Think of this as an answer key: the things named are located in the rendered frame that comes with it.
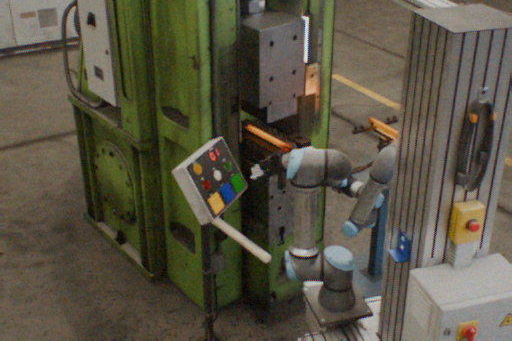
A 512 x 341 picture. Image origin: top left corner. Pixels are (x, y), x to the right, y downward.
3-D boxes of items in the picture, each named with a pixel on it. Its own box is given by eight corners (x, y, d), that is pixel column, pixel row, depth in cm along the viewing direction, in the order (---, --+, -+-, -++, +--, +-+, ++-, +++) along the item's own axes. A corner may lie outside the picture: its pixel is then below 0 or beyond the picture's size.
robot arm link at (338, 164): (358, 147, 241) (345, 166, 289) (328, 147, 241) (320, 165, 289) (358, 179, 239) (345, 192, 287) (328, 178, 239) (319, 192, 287)
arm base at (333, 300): (361, 308, 262) (363, 288, 258) (326, 315, 258) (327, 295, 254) (346, 284, 275) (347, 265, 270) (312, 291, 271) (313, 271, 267)
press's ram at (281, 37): (316, 90, 348) (319, 16, 331) (259, 108, 327) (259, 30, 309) (265, 69, 378) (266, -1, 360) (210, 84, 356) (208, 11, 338)
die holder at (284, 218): (319, 221, 380) (322, 152, 360) (268, 245, 359) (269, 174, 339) (258, 183, 419) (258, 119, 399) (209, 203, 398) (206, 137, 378)
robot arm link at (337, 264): (354, 290, 257) (356, 261, 250) (319, 289, 257) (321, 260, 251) (351, 271, 267) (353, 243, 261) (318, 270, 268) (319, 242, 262)
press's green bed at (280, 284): (315, 286, 401) (318, 221, 381) (268, 312, 381) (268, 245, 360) (258, 244, 440) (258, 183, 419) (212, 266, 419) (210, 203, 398)
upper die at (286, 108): (296, 113, 345) (297, 96, 341) (267, 123, 334) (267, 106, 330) (247, 90, 374) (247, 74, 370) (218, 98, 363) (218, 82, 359)
